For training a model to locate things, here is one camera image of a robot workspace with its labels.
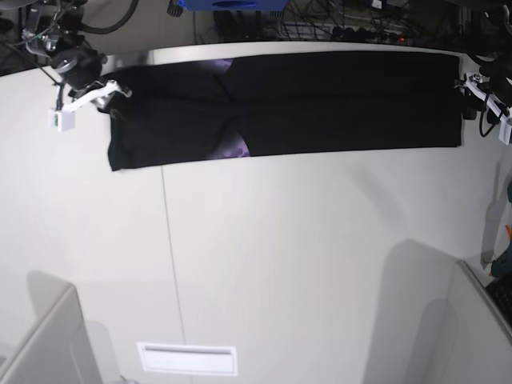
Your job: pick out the white partition panel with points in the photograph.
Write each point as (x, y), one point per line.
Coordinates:
(56, 349)
(482, 346)

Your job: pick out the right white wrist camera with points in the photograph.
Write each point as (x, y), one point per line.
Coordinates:
(62, 116)

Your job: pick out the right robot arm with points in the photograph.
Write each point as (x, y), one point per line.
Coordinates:
(55, 30)

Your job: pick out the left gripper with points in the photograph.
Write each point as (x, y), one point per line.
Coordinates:
(488, 89)

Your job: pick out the black keyboard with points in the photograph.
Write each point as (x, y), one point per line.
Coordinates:
(500, 290)

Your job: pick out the blue box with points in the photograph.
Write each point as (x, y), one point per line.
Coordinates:
(243, 5)

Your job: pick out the teal orange tool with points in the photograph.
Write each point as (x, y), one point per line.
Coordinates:
(501, 266)

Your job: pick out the black T-shirt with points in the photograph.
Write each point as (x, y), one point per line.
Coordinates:
(284, 104)

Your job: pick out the white right partition panel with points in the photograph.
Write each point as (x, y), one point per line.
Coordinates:
(482, 346)

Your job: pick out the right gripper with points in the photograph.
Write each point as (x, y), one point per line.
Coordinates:
(80, 69)

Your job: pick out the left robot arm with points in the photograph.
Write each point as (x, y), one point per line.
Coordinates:
(494, 57)

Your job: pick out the white left partition panel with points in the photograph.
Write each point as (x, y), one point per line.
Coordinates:
(56, 349)

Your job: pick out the black power strip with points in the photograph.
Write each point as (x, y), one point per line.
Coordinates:
(360, 34)

